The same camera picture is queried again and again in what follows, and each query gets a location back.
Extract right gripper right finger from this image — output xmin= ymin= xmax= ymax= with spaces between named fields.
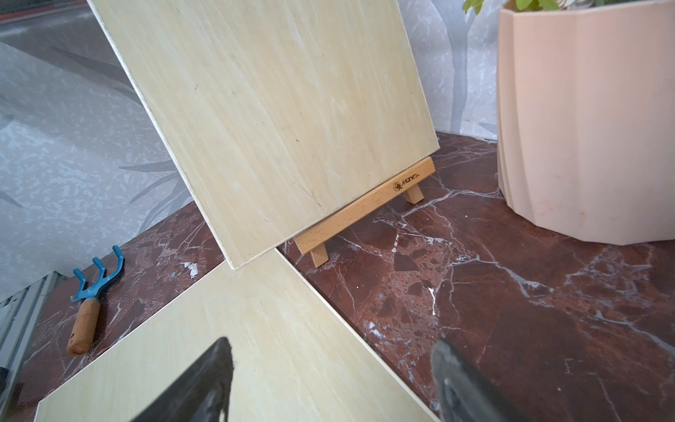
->
xmin=431 ymin=339 xmax=530 ymax=422

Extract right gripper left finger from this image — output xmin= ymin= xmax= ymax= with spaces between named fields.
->
xmin=135 ymin=337 xmax=234 ymax=421

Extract wooden board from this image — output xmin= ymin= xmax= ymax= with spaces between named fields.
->
xmin=35 ymin=251 xmax=435 ymax=421
xmin=91 ymin=1 xmax=439 ymax=269

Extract left wooden easel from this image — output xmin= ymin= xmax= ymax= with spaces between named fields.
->
xmin=294 ymin=156 xmax=435 ymax=268

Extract blue garden hand rake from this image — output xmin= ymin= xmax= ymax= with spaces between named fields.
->
xmin=66 ymin=245 xmax=125 ymax=356

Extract pink flower pot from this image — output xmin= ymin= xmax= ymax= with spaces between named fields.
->
xmin=497 ymin=1 xmax=674 ymax=245

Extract green artificial plant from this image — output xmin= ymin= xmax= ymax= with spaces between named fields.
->
xmin=462 ymin=0 xmax=634 ymax=15

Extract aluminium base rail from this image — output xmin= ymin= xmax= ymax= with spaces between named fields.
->
xmin=1 ymin=272 xmax=63 ymax=420

